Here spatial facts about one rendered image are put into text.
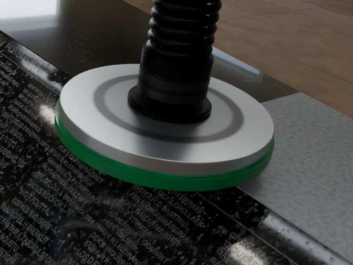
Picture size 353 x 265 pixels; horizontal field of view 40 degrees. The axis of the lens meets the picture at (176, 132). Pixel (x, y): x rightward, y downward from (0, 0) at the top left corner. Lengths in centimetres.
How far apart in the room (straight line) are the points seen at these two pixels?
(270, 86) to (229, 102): 23
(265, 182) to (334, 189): 7
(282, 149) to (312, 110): 14
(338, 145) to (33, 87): 40
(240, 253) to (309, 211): 8
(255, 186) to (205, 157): 9
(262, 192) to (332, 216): 7
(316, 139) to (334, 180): 9
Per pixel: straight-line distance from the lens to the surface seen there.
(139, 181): 40
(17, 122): 67
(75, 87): 49
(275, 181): 50
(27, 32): 80
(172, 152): 40
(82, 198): 55
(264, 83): 74
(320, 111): 70
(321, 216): 47
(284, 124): 63
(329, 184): 53
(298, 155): 56
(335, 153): 59
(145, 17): 97
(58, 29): 83
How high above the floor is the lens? 108
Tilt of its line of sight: 28 degrees down
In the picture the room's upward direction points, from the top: 11 degrees clockwise
